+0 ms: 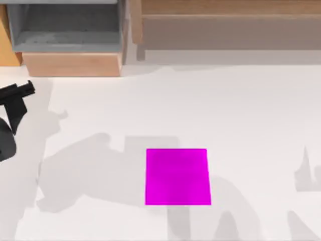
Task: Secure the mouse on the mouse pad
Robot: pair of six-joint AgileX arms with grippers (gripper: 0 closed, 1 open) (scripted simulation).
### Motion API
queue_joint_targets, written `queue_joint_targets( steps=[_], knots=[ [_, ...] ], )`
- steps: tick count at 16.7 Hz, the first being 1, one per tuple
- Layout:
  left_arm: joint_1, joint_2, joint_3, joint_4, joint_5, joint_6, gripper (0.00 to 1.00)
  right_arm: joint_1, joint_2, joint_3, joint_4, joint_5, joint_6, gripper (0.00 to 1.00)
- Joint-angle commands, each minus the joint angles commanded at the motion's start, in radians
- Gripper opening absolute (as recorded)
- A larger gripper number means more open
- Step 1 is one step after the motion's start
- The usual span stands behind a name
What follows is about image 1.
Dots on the flat magenta square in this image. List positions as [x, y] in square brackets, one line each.
[177, 177]

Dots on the pale wooden drawer front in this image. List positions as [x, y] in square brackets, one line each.
[71, 64]

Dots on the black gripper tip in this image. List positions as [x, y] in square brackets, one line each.
[15, 110]

